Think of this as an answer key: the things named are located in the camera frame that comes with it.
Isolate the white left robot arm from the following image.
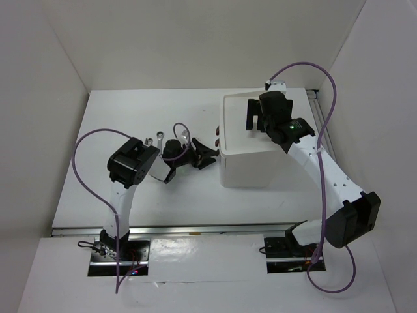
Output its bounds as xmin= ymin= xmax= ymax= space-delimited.
xmin=100 ymin=137 xmax=220 ymax=260

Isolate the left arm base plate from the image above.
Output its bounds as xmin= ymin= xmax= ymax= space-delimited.
xmin=79 ymin=239 xmax=151 ymax=277

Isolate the aluminium side rail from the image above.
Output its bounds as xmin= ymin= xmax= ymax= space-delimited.
xmin=306 ymin=89 xmax=323 ymax=114

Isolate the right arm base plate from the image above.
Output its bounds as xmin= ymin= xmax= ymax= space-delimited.
xmin=259 ymin=237 xmax=317 ymax=274

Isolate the large silver ratchet wrench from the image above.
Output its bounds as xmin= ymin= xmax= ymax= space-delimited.
xmin=156 ymin=131 xmax=164 ymax=150

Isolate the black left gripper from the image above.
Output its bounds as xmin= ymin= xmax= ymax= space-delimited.
xmin=173 ymin=137 xmax=218 ymax=170

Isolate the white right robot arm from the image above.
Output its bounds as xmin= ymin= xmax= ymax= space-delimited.
xmin=216 ymin=89 xmax=381 ymax=256

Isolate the white drawer cabinet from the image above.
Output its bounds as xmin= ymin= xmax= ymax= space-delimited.
xmin=219 ymin=89 xmax=285 ymax=188

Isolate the aluminium front rail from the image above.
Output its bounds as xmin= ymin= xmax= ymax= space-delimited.
xmin=51 ymin=223 xmax=295 ymax=237

